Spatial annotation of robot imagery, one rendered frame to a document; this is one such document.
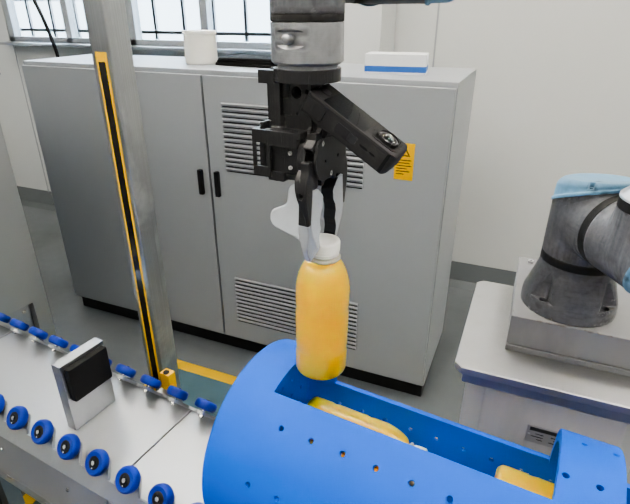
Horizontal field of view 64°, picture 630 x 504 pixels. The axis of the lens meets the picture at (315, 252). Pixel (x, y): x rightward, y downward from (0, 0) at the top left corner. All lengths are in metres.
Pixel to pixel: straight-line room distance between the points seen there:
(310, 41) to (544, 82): 2.72
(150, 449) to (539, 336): 0.74
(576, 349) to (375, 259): 1.37
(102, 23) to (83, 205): 1.94
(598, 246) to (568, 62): 2.42
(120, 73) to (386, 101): 1.08
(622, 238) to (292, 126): 0.46
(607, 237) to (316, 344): 0.43
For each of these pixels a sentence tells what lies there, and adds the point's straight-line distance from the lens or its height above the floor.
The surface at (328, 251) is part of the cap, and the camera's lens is 0.59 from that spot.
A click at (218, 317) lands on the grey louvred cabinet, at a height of 0.20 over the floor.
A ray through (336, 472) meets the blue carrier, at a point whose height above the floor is 1.19.
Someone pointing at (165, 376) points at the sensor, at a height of 0.94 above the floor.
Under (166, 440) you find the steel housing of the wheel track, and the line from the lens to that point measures 1.09.
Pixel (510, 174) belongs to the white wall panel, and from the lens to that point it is 3.30.
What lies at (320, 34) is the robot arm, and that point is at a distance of 0.53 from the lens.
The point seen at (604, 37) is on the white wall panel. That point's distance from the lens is 3.18.
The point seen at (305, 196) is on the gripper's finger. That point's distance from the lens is 0.53.
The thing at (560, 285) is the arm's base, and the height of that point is 1.28.
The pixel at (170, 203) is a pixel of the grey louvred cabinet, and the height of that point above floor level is 0.81.
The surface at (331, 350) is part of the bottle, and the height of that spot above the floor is 1.29.
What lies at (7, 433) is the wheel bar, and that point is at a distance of 1.23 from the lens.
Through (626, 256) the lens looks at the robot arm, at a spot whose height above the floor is 1.39.
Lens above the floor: 1.68
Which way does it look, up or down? 26 degrees down
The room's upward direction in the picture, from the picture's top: straight up
